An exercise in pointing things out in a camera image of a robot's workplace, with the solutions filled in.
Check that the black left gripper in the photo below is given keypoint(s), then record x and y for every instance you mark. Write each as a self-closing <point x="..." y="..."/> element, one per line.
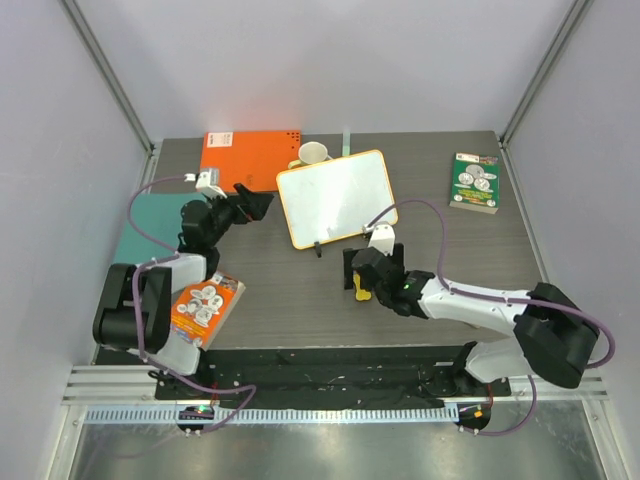
<point x="255" y="208"/>

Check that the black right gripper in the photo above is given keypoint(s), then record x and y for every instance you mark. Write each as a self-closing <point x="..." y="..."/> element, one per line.
<point x="370" y="267"/>

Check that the yellow whiteboard eraser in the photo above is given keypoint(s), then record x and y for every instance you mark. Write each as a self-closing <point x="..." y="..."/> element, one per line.
<point x="361" y="294"/>

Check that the yellow-framed whiteboard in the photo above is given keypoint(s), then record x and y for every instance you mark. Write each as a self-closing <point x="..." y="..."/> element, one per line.
<point x="335" y="199"/>

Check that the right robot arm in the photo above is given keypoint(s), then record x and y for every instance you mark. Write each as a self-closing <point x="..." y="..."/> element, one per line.
<point x="544" y="332"/>

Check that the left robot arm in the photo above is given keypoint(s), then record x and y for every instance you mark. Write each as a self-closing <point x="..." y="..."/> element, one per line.
<point x="168" y="311"/>

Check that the orange folder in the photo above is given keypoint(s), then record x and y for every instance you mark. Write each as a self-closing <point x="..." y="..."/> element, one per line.
<point x="253" y="159"/>

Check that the cream paper cup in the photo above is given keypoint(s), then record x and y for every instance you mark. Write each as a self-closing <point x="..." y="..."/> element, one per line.
<point x="310" y="153"/>

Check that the teal folder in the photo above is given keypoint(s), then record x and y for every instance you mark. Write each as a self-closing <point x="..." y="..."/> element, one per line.
<point x="159" y="215"/>

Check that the green highlighter pen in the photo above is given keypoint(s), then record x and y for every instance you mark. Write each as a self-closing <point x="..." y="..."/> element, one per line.
<point x="346" y="144"/>

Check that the green paperback book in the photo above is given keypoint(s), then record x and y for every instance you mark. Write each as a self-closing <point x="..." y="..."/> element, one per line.
<point x="475" y="182"/>

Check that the orange paperback book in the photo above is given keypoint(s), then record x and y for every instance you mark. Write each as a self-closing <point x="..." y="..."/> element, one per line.
<point x="201" y="309"/>

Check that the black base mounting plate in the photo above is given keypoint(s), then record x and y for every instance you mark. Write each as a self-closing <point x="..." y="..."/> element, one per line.
<point x="416" y="371"/>

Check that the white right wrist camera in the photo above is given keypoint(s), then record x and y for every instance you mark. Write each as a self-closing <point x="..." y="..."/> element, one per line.
<point x="382" y="238"/>

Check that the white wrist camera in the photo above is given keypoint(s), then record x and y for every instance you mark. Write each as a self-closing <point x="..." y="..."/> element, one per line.
<point x="382" y="238"/>
<point x="207" y="183"/>

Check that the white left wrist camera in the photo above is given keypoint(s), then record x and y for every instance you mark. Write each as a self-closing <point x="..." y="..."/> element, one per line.
<point x="207" y="183"/>

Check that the perforated metal rail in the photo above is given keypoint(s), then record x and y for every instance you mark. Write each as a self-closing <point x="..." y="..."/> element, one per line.
<point x="200" y="414"/>

